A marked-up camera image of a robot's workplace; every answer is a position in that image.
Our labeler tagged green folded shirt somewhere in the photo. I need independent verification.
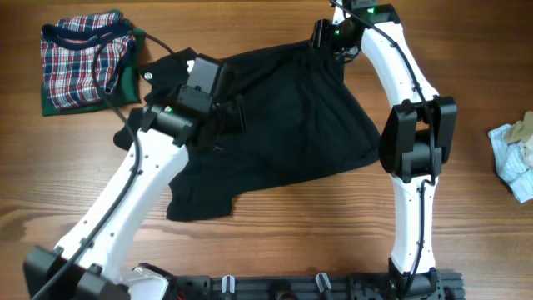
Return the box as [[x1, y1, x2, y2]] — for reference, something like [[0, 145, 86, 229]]
[[40, 9, 147, 118]]

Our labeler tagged black t-shirt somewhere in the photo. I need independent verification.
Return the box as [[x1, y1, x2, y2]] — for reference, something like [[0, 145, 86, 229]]
[[112, 40, 382, 223]]

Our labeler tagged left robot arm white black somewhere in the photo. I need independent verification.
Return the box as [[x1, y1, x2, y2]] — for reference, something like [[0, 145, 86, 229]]
[[23, 54, 235, 299]]

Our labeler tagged beige crumpled cloth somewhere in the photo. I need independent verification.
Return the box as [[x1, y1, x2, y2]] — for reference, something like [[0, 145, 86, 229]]
[[504, 111, 533, 144]]

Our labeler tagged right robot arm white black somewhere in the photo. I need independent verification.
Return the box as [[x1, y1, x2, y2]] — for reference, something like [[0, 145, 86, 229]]
[[311, 1, 461, 299]]

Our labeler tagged crumpled light blue cloth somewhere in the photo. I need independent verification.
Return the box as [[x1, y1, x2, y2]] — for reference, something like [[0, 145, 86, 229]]
[[488, 124, 532, 203]]

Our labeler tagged plaid folded shirt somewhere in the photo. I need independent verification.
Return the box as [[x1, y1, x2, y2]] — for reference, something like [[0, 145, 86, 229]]
[[40, 12, 137, 110]]

